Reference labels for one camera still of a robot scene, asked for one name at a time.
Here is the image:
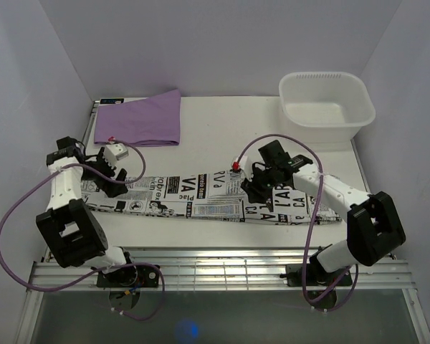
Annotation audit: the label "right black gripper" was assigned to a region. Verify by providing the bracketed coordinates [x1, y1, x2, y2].
[240, 166, 277, 205]

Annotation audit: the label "white plastic basket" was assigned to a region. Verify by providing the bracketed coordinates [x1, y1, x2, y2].
[279, 72, 376, 143]

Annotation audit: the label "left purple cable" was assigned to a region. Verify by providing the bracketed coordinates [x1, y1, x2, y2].
[0, 140, 166, 320]

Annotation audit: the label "aluminium rail frame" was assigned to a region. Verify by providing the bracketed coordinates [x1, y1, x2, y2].
[16, 249, 430, 343]

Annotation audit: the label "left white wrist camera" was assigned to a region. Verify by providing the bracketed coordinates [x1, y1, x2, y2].
[103, 143, 128, 166]

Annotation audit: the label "purple cable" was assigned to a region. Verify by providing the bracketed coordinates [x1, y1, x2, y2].
[0, 140, 166, 320]
[236, 134, 359, 312]

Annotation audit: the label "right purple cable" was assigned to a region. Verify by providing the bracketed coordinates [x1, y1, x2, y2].
[236, 134, 359, 312]

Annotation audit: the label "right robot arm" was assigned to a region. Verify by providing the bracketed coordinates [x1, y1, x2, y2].
[232, 140, 406, 285]

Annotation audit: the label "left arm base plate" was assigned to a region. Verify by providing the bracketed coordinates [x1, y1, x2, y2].
[96, 265, 159, 289]

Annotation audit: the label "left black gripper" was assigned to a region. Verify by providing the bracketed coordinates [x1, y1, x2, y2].
[81, 148, 128, 197]

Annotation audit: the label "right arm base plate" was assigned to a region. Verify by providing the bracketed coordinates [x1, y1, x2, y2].
[279, 264, 353, 287]

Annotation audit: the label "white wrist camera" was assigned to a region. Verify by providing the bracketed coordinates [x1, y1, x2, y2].
[103, 143, 128, 166]
[231, 156, 253, 181]

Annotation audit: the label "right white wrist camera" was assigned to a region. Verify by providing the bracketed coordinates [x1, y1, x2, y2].
[231, 156, 253, 181]

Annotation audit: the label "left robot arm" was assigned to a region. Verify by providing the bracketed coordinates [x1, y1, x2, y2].
[36, 136, 138, 287]

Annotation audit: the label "dark label sticker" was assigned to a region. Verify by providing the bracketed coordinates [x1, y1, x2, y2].
[100, 98, 124, 105]

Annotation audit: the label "newspaper print trousers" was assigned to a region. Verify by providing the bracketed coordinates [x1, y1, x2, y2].
[79, 166, 345, 227]

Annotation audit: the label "folded purple trousers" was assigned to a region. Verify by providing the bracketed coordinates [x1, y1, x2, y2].
[93, 90, 181, 147]

